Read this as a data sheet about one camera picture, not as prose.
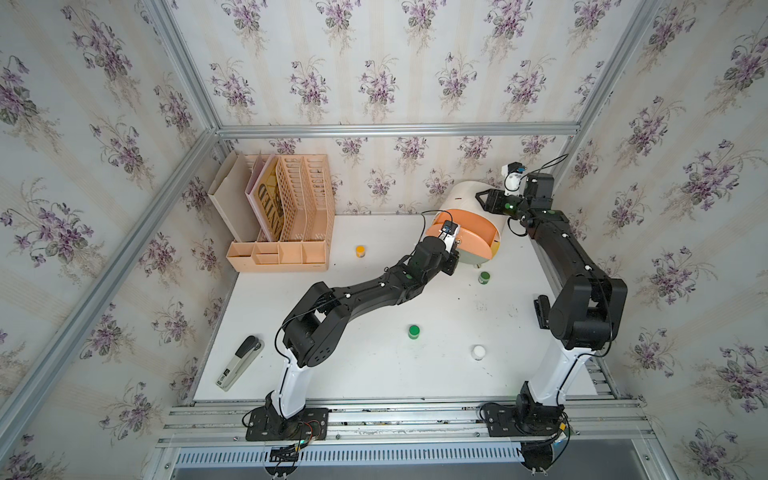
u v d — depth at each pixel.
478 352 0.83
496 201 0.79
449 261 0.76
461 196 0.94
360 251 1.08
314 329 0.50
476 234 0.83
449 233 0.73
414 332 0.86
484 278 0.99
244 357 0.82
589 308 0.50
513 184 0.80
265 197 0.92
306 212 1.18
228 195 0.87
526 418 0.67
